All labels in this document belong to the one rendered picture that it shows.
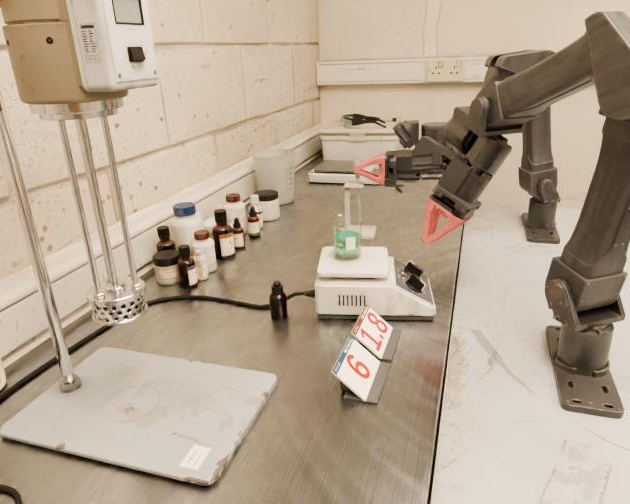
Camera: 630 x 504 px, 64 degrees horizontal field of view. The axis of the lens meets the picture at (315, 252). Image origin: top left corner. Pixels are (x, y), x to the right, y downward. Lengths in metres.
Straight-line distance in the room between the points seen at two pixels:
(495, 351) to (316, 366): 0.27
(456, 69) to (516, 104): 1.44
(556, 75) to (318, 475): 0.56
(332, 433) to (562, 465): 0.26
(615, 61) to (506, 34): 1.64
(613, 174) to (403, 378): 0.37
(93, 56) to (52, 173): 0.49
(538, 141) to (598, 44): 0.62
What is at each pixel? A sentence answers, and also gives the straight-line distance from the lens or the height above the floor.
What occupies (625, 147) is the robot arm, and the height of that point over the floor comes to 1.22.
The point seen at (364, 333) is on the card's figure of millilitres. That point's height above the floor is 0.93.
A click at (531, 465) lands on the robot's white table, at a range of 0.64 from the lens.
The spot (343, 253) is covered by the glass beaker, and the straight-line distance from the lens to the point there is 0.86.
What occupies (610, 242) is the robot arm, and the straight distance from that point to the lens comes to 0.71.
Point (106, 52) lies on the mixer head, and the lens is 0.52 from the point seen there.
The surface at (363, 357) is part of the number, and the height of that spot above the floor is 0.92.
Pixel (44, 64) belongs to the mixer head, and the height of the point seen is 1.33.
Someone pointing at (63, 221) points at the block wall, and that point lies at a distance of 1.01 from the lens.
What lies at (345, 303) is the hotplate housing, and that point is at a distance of 0.85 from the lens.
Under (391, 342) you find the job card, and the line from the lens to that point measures 0.80.
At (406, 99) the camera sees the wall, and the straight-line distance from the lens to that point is 2.31.
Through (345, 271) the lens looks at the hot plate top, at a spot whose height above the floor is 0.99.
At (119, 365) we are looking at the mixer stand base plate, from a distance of 0.81.
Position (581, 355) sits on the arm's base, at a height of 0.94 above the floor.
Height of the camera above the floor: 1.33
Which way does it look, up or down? 22 degrees down
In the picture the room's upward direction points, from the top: 2 degrees counter-clockwise
